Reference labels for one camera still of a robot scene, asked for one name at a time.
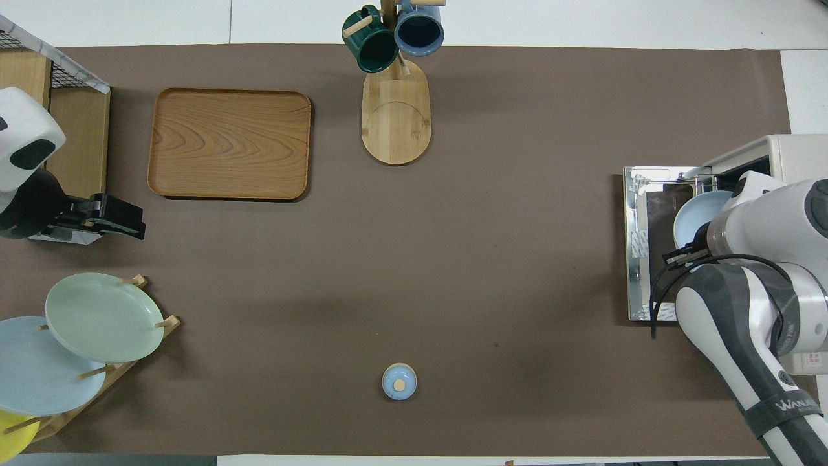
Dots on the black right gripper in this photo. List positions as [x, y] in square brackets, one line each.
[687, 255]

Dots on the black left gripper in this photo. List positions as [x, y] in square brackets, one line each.
[74, 217]

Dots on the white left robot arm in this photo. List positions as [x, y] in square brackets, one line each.
[26, 136]

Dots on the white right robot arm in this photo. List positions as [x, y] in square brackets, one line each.
[763, 233]

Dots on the beige toaster oven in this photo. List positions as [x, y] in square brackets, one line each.
[795, 149]

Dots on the marble patterned panel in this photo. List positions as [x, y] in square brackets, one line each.
[77, 239]
[94, 80]

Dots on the wooden shelf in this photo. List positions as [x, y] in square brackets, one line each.
[84, 142]

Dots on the pale green plate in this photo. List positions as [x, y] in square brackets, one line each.
[103, 317]

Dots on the rectangular wooden tray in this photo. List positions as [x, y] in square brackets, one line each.
[226, 142]

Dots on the wooden plate rack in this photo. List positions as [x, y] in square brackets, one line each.
[110, 382]

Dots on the light blue racked plate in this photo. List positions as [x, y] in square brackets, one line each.
[39, 375]

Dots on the brown table mat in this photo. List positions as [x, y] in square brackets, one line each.
[453, 226]

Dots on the yellow plate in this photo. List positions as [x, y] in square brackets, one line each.
[13, 437]

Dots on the wooden mug tree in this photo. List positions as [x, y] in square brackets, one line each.
[396, 123]

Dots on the dark green mug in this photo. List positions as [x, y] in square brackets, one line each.
[372, 48]

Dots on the small blue jar wooden lid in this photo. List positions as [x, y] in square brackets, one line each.
[399, 382]

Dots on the blue mug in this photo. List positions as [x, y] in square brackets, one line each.
[419, 31]

